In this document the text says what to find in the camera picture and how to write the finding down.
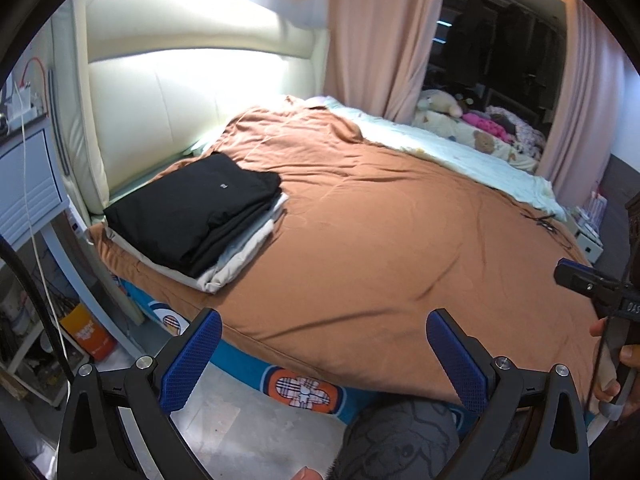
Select black collared shirt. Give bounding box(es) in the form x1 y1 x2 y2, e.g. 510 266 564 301
105 152 281 278

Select pink clothing pile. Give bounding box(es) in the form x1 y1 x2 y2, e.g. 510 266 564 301
462 112 512 144

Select person's right hand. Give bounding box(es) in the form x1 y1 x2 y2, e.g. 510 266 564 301
589 316 640 418

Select white bedside cabinet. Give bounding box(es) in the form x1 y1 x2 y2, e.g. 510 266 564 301
566 207 603 264

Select patterned grey trouser legs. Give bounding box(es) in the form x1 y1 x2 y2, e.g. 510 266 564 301
324 396 475 479

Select folded white cloth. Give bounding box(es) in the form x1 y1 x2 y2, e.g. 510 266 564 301
104 192 290 295

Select orange package on floor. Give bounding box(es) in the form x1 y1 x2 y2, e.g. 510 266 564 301
60 302 116 362

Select blue patterned bed sheet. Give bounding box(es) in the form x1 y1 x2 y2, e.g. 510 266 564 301
117 278 597 430

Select orange-brown duvet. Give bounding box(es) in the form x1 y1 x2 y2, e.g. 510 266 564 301
86 104 609 413

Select pink right curtain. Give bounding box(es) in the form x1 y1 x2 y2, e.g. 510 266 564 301
538 0 626 207

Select pink curtain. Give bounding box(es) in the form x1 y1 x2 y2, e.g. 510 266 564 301
538 0 626 207
324 0 442 124

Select white light-blue blanket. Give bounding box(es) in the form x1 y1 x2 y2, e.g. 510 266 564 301
304 96 566 221

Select white left nightstand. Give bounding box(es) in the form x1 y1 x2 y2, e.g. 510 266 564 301
1 115 144 359

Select cream plush toy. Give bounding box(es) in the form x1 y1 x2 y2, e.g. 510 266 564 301
416 89 463 118

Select cream padded headboard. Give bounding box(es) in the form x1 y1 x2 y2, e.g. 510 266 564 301
49 0 330 218

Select pink left curtain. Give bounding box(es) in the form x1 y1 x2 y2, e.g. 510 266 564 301
324 0 442 124

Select black cable on bed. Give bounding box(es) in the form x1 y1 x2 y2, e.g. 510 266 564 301
519 209 576 252

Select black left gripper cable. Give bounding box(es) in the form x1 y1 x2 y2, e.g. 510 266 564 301
0 234 76 384

